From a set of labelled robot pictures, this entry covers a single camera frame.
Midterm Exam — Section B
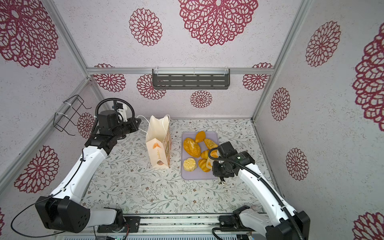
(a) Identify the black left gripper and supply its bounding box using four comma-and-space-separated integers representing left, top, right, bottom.
112, 116, 142, 140

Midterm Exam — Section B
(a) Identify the pale round crumbly bread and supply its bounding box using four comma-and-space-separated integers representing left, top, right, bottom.
183, 158, 197, 172

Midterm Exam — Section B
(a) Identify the white paper bag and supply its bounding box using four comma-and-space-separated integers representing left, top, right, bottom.
138, 115, 172, 169

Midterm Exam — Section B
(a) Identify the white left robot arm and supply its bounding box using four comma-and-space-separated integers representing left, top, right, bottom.
35, 110, 141, 233

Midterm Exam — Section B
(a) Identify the yellow elongated bread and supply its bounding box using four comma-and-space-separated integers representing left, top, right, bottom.
204, 138, 218, 150

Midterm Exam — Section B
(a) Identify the orange round flat bread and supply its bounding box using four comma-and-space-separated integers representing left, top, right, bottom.
195, 131, 206, 143

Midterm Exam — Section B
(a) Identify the lavender plastic tray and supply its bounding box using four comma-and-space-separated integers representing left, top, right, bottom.
181, 131, 223, 181

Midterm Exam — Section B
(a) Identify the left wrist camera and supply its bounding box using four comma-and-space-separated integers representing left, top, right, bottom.
114, 101, 127, 122

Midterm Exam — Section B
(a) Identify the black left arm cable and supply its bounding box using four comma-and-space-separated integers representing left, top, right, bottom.
10, 97, 136, 239

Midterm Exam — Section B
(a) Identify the black wire wall rack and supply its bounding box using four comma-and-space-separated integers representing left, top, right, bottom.
52, 95, 91, 137

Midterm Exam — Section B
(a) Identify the grey metal wall shelf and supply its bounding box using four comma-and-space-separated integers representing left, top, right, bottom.
152, 69, 231, 90

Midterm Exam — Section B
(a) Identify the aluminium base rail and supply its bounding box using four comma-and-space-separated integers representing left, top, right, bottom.
53, 213, 259, 238

